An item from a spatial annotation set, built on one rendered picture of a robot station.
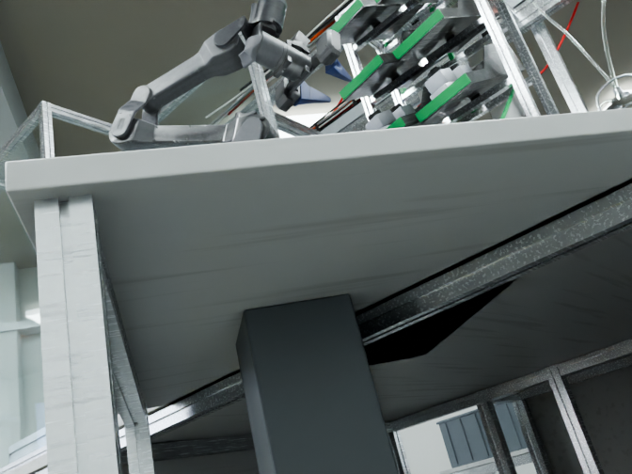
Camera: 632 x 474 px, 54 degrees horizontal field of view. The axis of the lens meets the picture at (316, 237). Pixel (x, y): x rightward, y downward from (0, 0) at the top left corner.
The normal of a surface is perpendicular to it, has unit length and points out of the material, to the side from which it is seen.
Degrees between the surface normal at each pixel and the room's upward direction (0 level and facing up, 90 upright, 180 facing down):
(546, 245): 90
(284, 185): 180
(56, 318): 90
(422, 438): 90
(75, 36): 180
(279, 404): 90
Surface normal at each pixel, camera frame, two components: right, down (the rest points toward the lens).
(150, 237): 0.23, 0.88
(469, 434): -0.66, -0.17
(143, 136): 0.24, -0.27
